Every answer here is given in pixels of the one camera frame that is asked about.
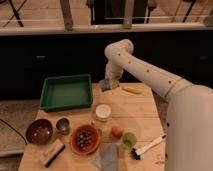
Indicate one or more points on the blue yellow sponge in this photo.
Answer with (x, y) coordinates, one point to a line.
(106, 84)

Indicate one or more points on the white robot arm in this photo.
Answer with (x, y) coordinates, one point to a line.
(189, 129)

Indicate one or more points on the green plastic tray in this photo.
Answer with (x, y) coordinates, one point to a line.
(66, 92)

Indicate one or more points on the white lidded jar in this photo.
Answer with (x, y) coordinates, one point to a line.
(103, 112)

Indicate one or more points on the yellow banana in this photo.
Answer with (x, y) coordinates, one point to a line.
(131, 90)

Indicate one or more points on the orange fruit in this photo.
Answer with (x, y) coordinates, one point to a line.
(117, 131)

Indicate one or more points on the orange bowl with berries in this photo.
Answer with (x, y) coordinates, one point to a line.
(85, 139)

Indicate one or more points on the green cup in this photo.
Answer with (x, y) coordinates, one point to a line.
(129, 140)

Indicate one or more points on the small metal cup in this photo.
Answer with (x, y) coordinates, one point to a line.
(63, 126)

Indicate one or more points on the white black dish brush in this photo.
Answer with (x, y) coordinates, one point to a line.
(136, 153)

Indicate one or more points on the grey blue cloth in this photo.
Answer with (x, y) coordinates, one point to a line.
(108, 159)

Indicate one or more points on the dark brown bowl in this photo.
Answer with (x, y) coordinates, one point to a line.
(39, 132)

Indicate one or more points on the wooden block eraser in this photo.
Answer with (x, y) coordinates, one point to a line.
(50, 154)

